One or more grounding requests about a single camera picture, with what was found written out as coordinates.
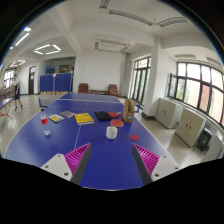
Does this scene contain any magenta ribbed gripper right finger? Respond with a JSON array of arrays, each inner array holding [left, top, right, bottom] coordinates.
[[132, 143, 180, 186]]

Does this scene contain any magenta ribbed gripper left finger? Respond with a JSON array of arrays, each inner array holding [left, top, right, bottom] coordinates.
[[42, 143, 91, 185]]

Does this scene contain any small red round lid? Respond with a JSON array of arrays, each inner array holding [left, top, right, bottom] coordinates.
[[129, 134, 139, 141]]

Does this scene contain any small clear glass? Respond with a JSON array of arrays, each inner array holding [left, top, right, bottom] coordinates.
[[44, 129, 50, 136]]

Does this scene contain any blue ping-pong table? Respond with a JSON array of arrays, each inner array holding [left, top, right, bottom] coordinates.
[[4, 92, 174, 191]]

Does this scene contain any yellow book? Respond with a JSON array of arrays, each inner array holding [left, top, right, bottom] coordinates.
[[75, 113, 94, 125]]

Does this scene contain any colourful small book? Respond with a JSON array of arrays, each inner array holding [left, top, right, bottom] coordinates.
[[49, 114, 64, 123]]

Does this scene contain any grey-brown booklet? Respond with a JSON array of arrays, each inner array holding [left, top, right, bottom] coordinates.
[[60, 111, 75, 118]]

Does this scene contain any white cup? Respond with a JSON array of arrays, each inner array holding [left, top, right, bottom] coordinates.
[[106, 126, 118, 140]]

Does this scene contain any far beige cabinet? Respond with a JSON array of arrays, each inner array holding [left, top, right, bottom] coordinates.
[[155, 98, 182, 129]]

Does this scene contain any beige cabinet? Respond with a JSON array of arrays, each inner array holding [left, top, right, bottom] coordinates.
[[155, 98, 182, 129], [175, 109, 205, 147]]

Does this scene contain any near beige cabinet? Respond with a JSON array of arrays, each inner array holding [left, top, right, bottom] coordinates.
[[175, 109, 205, 147]]

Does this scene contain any black waste bin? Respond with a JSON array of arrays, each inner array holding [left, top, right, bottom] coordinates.
[[197, 128, 212, 151]]

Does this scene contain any plastic bottle with red liquid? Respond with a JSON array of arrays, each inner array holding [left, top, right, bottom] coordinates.
[[41, 109, 48, 125]]

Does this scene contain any red ping-pong paddle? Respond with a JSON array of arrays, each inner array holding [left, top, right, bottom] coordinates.
[[110, 119, 124, 127]]

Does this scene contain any brown cardboard box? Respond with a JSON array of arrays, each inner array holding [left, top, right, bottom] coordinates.
[[123, 99, 135, 123]]

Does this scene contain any black pouch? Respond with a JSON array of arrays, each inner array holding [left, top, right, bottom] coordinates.
[[95, 111, 111, 120]]

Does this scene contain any left brown armchair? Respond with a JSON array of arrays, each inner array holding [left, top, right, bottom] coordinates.
[[78, 83, 89, 93]]

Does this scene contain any brown armchair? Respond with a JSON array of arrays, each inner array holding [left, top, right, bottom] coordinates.
[[108, 84, 120, 97], [78, 83, 89, 93]]

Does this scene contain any blue partition screen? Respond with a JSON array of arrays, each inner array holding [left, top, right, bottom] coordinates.
[[40, 73, 72, 92]]

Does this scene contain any right brown armchair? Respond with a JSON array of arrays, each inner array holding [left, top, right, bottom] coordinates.
[[108, 84, 120, 97]]

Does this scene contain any blue table at left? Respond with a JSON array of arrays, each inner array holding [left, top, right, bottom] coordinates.
[[0, 98, 12, 118]]

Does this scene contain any person in dark shorts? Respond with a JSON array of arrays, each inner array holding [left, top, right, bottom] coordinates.
[[12, 74, 23, 111]]

